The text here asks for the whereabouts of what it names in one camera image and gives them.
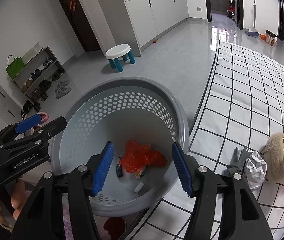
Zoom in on red plastic bag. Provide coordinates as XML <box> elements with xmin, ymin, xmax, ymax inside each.
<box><xmin>119</xmin><ymin>140</ymin><xmax>167</xmax><ymax>173</ymax></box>

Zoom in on white round lid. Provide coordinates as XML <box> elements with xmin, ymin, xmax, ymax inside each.
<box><xmin>133</xmin><ymin>182</ymin><xmax>144</xmax><ymax>193</ymax></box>

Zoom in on trash bin with black bag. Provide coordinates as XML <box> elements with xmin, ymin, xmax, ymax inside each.
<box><xmin>266</xmin><ymin>30</ymin><xmax>277</xmax><ymax>46</ymax></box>

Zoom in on person left hand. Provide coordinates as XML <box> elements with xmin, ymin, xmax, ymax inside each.
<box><xmin>0</xmin><ymin>178</ymin><xmax>28</xmax><ymax>226</ymax></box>

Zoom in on pink slipper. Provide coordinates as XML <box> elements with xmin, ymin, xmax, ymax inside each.
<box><xmin>33</xmin><ymin>112</ymin><xmax>49</xmax><ymax>129</ymax></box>

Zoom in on shoe rack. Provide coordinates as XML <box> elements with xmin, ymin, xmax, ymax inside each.
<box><xmin>11</xmin><ymin>44</ymin><xmax>65</xmax><ymax>109</ymax></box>

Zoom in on grey sneakers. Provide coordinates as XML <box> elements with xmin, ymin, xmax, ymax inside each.
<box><xmin>55</xmin><ymin>80</ymin><xmax>71</xmax><ymax>99</ymax></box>

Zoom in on grey cloth rag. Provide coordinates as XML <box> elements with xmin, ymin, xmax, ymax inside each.
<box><xmin>223</xmin><ymin>147</ymin><xmax>253</xmax><ymax>177</ymax></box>

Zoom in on green handbag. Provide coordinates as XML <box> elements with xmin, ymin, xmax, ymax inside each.
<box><xmin>6</xmin><ymin>55</ymin><xmax>25</xmax><ymax>79</ymax></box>

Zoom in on grey perforated laundry basket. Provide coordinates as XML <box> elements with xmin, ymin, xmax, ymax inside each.
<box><xmin>51</xmin><ymin>77</ymin><xmax>189</xmax><ymax>217</ymax></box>

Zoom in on purple fluffy rug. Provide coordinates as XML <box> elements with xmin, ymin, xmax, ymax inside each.
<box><xmin>63</xmin><ymin>200</ymin><xmax>111</xmax><ymax>239</ymax></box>

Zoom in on beige plush toy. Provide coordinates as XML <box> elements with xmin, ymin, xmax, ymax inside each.
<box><xmin>259</xmin><ymin>132</ymin><xmax>284</xmax><ymax>183</ymax></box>

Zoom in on white stool with teal legs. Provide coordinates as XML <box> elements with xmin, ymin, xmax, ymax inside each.
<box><xmin>105</xmin><ymin>44</ymin><xmax>135</xmax><ymax>72</ymax></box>

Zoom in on dark brown door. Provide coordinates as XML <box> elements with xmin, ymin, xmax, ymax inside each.
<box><xmin>59</xmin><ymin>0</ymin><xmax>101</xmax><ymax>52</ymax></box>

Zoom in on checkered white tablecloth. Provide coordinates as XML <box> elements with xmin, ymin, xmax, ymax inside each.
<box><xmin>126</xmin><ymin>41</ymin><xmax>284</xmax><ymax>239</ymax></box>

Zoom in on grey white cabinet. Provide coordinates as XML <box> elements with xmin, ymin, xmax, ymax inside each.
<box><xmin>98</xmin><ymin>0</ymin><xmax>188</xmax><ymax>56</ymax></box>

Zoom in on blue dustpan with broom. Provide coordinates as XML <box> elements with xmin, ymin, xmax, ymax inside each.
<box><xmin>245</xmin><ymin>0</ymin><xmax>259</xmax><ymax>38</ymax></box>

